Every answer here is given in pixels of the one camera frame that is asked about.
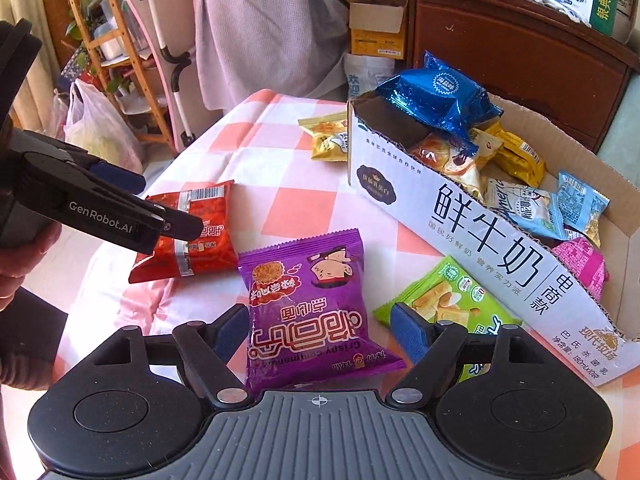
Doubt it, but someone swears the pink white checked tablecloth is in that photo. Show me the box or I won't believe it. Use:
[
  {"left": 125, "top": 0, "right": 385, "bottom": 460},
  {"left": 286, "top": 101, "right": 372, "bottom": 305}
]
[{"left": 52, "top": 89, "right": 640, "bottom": 461}]

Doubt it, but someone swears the person's left hand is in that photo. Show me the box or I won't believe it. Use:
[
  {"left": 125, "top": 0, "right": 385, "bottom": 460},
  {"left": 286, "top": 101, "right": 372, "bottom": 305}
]
[{"left": 0, "top": 222, "right": 63, "bottom": 301}]

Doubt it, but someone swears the cream croissant packet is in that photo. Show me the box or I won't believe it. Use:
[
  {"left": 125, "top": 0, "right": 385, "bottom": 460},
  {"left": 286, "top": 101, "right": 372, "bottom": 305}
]
[{"left": 407, "top": 130, "right": 503, "bottom": 201}]

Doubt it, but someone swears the dark wooden cabinet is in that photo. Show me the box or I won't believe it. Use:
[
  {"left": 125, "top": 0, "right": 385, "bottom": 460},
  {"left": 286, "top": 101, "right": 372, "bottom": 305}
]
[{"left": 397, "top": 0, "right": 640, "bottom": 153}]

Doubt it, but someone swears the checked fabric cover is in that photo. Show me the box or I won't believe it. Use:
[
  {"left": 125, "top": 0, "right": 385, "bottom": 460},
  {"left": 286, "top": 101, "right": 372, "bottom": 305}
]
[{"left": 182, "top": 0, "right": 366, "bottom": 111}]

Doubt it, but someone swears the light blue cartoon snack packet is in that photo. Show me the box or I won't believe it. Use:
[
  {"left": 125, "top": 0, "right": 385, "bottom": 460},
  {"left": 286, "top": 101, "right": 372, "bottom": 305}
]
[{"left": 482, "top": 177, "right": 566, "bottom": 241}]

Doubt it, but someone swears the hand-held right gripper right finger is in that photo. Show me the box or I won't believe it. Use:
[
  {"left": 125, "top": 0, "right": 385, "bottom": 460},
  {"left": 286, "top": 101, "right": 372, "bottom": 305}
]
[{"left": 387, "top": 301, "right": 553, "bottom": 407}]

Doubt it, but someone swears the green snack packet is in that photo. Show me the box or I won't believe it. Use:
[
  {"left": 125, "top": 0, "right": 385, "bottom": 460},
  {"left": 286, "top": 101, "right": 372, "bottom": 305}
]
[{"left": 372, "top": 255, "right": 523, "bottom": 383}]

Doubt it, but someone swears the white printed cardboard box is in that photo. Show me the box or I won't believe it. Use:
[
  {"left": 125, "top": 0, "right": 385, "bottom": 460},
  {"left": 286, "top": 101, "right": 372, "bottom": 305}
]
[{"left": 346, "top": 91, "right": 640, "bottom": 388}]

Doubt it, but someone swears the pink folding table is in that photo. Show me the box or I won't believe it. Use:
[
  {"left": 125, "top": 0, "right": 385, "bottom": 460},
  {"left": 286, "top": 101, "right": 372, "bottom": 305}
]
[{"left": 125, "top": 0, "right": 201, "bottom": 153}]

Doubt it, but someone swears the yellow waffle packet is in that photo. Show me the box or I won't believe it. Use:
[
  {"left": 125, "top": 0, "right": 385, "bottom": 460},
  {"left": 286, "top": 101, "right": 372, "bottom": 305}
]
[{"left": 485, "top": 122, "right": 546, "bottom": 186}]

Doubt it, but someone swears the white printed sack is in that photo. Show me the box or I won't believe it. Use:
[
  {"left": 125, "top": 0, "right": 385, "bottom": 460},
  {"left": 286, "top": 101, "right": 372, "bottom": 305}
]
[{"left": 342, "top": 52, "right": 398, "bottom": 103}]

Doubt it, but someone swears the blue foil snack packet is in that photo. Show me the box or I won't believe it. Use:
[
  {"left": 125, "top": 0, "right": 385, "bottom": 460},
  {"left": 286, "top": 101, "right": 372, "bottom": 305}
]
[
  {"left": 422, "top": 50, "right": 471, "bottom": 77},
  {"left": 375, "top": 67, "right": 505, "bottom": 136}
]

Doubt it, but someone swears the small open cardboard box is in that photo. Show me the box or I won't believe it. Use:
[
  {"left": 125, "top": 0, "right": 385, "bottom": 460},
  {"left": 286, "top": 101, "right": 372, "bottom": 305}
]
[{"left": 332, "top": 0, "right": 411, "bottom": 57}]

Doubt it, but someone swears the wooden shelf rack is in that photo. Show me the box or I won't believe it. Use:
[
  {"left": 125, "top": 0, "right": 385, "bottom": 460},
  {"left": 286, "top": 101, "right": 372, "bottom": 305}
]
[{"left": 42, "top": 0, "right": 173, "bottom": 146}]

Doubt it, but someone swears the pink snack packet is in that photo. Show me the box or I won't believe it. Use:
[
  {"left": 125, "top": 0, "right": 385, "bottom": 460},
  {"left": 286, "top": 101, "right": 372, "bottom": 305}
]
[{"left": 550, "top": 237, "right": 611, "bottom": 311}]

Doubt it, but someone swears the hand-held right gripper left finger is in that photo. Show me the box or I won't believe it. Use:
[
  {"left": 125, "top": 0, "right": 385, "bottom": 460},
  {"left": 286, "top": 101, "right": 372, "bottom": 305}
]
[{"left": 82, "top": 302, "right": 256, "bottom": 408}]

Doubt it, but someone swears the purple snack packet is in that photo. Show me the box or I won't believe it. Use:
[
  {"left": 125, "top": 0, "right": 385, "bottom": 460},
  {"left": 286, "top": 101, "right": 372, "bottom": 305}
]
[{"left": 237, "top": 228, "right": 407, "bottom": 395}]

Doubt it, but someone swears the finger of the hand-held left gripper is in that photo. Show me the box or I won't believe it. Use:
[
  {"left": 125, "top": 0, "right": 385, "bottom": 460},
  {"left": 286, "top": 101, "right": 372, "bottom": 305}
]
[
  {"left": 10, "top": 129, "right": 147, "bottom": 195},
  {"left": 20, "top": 152, "right": 205, "bottom": 256}
]

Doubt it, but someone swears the person's left forearm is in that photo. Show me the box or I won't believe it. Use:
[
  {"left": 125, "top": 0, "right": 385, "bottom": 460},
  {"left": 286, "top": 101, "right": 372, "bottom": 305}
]
[{"left": 0, "top": 285, "right": 68, "bottom": 396}]

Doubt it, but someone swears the small yellow snack packet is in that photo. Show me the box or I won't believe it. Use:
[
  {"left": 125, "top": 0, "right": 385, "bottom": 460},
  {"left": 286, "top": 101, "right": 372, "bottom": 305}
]
[{"left": 298, "top": 112, "right": 351, "bottom": 162}]

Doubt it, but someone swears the clear plastic bag with cabbage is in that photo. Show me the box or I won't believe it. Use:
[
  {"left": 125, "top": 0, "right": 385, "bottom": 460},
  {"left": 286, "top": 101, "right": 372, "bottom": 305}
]
[{"left": 64, "top": 79, "right": 146, "bottom": 173}]

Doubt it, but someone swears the red snack packet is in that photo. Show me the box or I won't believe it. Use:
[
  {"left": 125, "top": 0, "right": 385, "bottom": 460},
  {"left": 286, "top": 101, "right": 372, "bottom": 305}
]
[{"left": 129, "top": 180, "right": 240, "bottom": 285}]

